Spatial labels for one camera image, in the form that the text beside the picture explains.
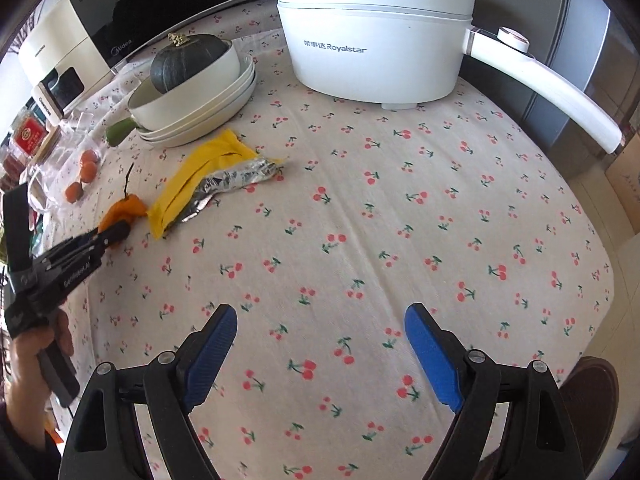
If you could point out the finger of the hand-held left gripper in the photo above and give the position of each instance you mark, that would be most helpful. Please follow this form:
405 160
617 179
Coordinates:
90 245

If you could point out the dark green squash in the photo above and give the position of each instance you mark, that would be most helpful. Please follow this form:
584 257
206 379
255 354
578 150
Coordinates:
190 62

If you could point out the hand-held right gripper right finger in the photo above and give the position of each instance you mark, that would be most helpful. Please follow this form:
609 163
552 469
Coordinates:
430 355

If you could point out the white microwave black door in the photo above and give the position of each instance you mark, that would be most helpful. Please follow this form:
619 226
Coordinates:
75 30

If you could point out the person's left forearm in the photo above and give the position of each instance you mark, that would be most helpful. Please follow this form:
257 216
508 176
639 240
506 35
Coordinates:
25 445

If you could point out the clear plastic bag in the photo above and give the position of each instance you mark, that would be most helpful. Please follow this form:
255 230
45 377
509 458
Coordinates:
65 145

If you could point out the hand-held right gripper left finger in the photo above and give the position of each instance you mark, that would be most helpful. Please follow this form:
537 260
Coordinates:
210 360

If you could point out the person's left hand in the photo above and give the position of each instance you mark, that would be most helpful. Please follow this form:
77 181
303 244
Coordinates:
27 370

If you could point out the white electric cooking pot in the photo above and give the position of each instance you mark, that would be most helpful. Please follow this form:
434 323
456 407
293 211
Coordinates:
375 50

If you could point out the cherry print tablecloth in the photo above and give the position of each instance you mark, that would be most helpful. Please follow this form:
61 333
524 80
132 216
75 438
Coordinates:
350 220

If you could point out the grey refrigerator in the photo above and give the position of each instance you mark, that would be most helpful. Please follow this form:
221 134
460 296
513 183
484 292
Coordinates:
575 60

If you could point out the yellow foil snack wrapper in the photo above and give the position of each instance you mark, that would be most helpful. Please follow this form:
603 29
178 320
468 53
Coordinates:
200 170

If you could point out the brown cardboard box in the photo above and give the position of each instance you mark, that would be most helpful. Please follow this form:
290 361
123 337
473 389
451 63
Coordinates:
625 175

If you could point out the orange fruit with stem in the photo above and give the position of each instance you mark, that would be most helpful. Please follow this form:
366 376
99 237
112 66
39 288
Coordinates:
122 212

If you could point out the red flat box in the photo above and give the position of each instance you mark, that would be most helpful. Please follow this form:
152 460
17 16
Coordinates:
29 135

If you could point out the small orange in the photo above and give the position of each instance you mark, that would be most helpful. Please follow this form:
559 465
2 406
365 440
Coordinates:
75 193
90 172
89 156

